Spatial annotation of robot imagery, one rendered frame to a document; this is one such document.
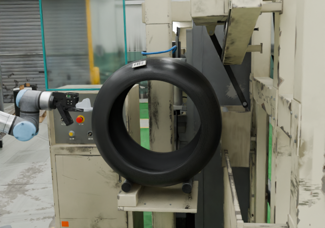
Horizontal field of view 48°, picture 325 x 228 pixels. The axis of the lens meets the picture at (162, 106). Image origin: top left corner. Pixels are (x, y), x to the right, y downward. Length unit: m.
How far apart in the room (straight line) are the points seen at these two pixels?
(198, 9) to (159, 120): 0.84
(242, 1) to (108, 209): 1.77
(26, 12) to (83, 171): 9.22
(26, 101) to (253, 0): 1.14
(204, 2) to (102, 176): 1.52
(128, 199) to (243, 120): 0.70
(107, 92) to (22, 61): 9.93
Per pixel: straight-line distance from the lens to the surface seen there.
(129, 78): 1.59
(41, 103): 1.82
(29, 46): 11.42
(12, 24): 11.57
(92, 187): 2.56
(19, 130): 1.73
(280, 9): 1.35
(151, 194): 1.90
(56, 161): 2.58
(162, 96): 1.98
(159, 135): 2.02
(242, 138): 1.95
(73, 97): 1.77
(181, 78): 1.56
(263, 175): 2.03
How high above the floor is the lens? 1.54
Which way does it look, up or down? 9 degrees down
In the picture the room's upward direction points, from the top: 2 degrees counter-clockwise
